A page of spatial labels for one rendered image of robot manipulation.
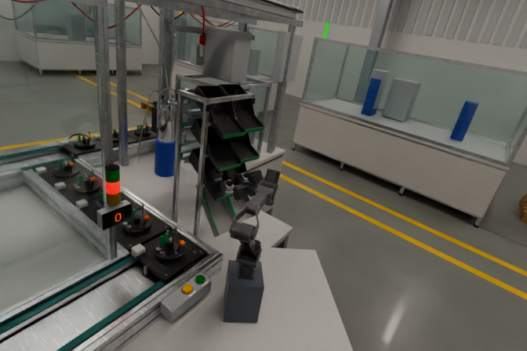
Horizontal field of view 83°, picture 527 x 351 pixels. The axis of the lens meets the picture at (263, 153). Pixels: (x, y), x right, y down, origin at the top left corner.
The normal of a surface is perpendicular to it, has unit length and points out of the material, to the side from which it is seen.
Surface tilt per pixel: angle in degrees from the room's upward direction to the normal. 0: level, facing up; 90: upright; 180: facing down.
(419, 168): 90
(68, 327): 0
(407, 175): 90
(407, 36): 90
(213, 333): 0
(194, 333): 0
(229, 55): 90
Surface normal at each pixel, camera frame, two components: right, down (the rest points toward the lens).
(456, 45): -0.63, 0.21
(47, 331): 0.15, -0.91
